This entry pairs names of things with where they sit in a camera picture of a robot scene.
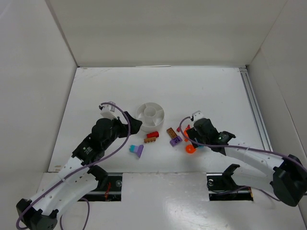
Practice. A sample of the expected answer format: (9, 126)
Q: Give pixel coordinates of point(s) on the orange round lego rear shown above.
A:
(185, 133)

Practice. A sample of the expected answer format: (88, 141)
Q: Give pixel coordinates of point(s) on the purple butterfly lego brick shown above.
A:
(175, 141)

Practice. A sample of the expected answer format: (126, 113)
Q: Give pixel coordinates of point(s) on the teal square lego brick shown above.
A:
(133, 148)

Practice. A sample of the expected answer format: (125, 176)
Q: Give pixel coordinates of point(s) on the teal lego piece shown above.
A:
(199, 146)

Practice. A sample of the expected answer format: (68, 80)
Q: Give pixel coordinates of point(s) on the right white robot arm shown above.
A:
(284, 176)

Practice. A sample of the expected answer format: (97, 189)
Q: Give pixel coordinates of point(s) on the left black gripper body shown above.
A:
(125, 125)

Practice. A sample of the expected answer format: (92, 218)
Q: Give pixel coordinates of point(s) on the orange round lego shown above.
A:
(190, 149)
(185, 133)

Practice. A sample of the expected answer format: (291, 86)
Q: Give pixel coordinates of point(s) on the brown lego plate small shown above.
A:
(150, 140)

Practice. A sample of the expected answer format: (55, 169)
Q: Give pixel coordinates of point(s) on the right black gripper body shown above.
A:
(194, 138)

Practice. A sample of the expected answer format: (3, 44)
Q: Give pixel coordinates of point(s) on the orange round lego front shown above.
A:
(190, 149)

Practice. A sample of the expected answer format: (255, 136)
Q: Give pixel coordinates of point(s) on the purple sloped lego piece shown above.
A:
(138, 150)

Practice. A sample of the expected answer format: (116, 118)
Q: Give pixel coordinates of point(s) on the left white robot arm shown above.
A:
(80, 175)

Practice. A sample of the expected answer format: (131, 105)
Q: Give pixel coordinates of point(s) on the red lego brick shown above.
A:
(153, 134)

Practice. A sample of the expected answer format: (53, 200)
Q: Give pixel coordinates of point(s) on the aluminium rail right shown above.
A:
(255, 109)

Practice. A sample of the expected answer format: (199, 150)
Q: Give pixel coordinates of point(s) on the white divided round container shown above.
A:
(152, 116)

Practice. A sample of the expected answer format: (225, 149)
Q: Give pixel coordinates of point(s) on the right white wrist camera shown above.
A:
(197, 116)

